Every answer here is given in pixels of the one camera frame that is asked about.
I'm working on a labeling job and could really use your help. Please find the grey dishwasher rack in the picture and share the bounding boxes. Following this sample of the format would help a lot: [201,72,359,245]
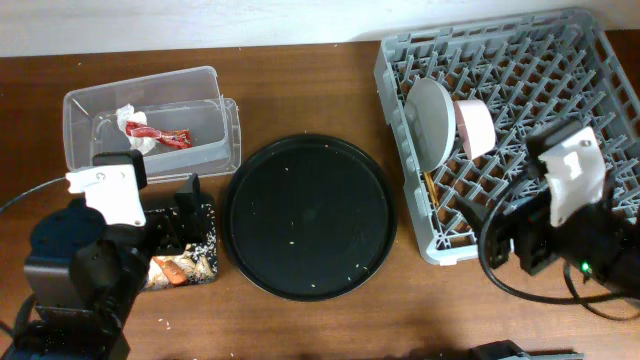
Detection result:
[374,8,639,266]

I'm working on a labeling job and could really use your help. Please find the round black tray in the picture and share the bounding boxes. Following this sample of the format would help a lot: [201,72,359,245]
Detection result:
[221,134,398,302]

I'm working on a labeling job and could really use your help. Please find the orange carrot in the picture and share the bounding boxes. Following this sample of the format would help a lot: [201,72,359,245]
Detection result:
[153,257,188,286]

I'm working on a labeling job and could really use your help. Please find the clear plastic bin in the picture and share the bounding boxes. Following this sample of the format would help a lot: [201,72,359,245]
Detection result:
[63,66,241,183]

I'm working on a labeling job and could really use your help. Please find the white napkin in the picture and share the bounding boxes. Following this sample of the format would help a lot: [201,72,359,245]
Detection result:
[116,104,156,155]

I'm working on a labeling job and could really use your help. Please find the grey plate with food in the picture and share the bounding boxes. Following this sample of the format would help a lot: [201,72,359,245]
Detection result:
[404,78,456,172]

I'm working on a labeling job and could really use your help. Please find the food scraps pile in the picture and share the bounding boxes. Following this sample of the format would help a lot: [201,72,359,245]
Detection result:
[144,239,218,291]

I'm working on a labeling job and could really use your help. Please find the black cable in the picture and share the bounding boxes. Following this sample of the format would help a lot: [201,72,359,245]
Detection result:
[477,199,640,322]

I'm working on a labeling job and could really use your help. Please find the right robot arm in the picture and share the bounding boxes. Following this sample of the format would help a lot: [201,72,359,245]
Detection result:
[478,191,639,301]

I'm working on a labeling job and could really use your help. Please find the red snack wrapper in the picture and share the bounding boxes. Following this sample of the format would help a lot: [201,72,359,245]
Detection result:
[125,122,192,150]

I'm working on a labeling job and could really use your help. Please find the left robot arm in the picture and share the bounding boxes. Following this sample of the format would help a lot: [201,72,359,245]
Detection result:
[3,175,215,359]

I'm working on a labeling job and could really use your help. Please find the rectangular black tray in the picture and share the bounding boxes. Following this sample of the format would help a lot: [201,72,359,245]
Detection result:
[139,192,219,292]

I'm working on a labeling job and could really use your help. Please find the wooden chopstick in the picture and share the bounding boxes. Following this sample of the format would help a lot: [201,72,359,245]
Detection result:
[425,172,440,208]
[423,172,438,206]

